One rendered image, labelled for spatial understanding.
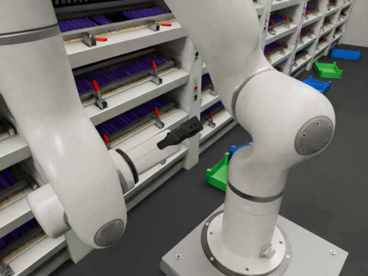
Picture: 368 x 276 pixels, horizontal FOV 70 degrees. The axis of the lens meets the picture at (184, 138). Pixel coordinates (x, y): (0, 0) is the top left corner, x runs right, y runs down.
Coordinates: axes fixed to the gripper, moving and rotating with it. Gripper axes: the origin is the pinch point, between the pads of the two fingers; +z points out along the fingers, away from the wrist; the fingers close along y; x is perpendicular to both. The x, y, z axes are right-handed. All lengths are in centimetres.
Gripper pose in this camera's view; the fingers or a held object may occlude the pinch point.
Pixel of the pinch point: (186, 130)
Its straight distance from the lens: 57.1
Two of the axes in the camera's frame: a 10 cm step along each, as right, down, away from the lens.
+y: 4.2, -2.4, -8.8
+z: 7.5, -4.6, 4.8
